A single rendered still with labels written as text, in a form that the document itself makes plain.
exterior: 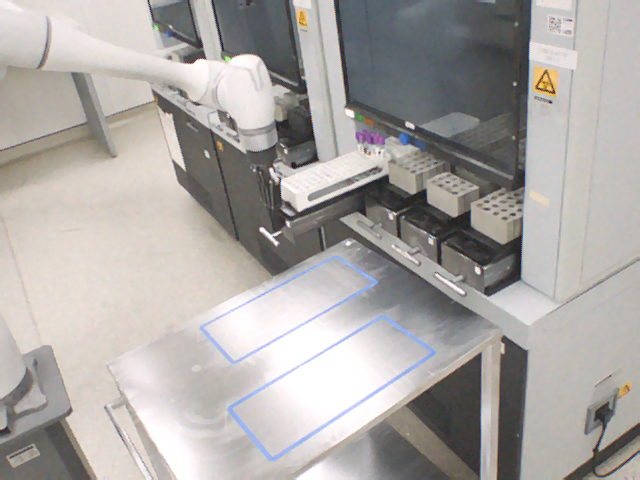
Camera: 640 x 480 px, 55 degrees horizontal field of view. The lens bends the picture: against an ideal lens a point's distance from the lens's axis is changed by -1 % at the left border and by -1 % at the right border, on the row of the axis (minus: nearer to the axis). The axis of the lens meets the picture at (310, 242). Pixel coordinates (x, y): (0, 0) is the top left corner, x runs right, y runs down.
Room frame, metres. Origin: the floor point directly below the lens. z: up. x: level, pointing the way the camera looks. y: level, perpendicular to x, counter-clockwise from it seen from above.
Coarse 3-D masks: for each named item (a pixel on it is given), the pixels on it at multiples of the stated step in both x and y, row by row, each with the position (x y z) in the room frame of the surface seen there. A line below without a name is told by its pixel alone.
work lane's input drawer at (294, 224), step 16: (384, 176) 1.49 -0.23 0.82; (352, 192) 1.44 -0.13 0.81; (368, 192) 1.45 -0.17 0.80; (288, 208) 1.40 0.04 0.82; (320, 208) 1.40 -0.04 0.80; (336, 208) 1.41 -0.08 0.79; (352, 208) 1.43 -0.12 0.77; (288, 224) 1.36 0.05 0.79; (304, 224) 1.36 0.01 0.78; (320, 224) 1.38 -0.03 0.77; (272, 240) 1.37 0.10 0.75
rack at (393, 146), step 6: (390, 138) 1.62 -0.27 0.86; (390, 144) 1.58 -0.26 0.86; (396, 144) 1.58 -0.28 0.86; (390, 150) 1.54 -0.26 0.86; (396, 150) 1.53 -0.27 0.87; (402, 150) 1.53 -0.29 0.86; (408, 150) 1.53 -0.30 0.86; (414, 150) 1.54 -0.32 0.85; (390, 156) 1.54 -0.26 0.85; (396, 156) 1.52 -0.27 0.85
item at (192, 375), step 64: (320, 256) 1.15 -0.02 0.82; (192, 320) 1.00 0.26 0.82; (256, 320) 0.97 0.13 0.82; (320, 320) 0.93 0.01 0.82; (384, 320) 0.90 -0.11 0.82; (448, 320) 0.87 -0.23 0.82; (128, 384) 0.85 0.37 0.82; (192, 384) 0.82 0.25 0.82; (256, 384) 0.79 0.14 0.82; (320, 384) 0.77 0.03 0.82; (384, 384) 0.74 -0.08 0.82; (128, 448) 0.73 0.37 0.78; (192, 448) 0.67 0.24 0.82; (256, 448) 0.65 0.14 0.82; (320, 448) 0.63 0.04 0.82; (384, 448) 1.04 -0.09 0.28
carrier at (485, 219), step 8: (472, 208) 1.16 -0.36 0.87; (480, 208) 1.14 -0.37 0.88; (488, 208) 1.14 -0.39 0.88; (472, 216) 1.16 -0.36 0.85; (480, 216) 1.14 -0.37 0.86; (488, 216) 1.12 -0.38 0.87; (496, 216) 1.10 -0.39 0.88; (504, 216) 1.09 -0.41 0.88; (472, 224) 1.16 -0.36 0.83; (480, 224) 1.14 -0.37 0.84; (488, 224) 1.12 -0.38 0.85; (496, 224) 1.09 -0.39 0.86; (504, 224) 1.07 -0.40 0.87; (512, 224) 1.07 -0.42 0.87; (488, 232) 1.12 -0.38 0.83; (496, 232) 1.09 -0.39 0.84; (504, 232) 1.07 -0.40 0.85; (512, 232) 1.07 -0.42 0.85; (496, 240) 1.09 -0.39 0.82; (504, 240) 1.07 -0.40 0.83
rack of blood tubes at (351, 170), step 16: (336, 160) 1.54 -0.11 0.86; (352, 160) 1.52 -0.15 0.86; (368, 160) 1.50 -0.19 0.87; (384, 160) 1.50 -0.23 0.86; (304, 176) 1.47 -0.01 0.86; (320, 176) 1.46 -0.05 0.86; (336, 176) 1.45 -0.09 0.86; (352, 176) 1.45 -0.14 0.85; (368, 176) 1.52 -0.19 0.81; (288, 192) 1.42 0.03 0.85; (304, 192) 1.39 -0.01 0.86; (320, 192) 1.48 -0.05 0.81; (336, 192) 1.43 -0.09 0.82; (304, 208) 1.39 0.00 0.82
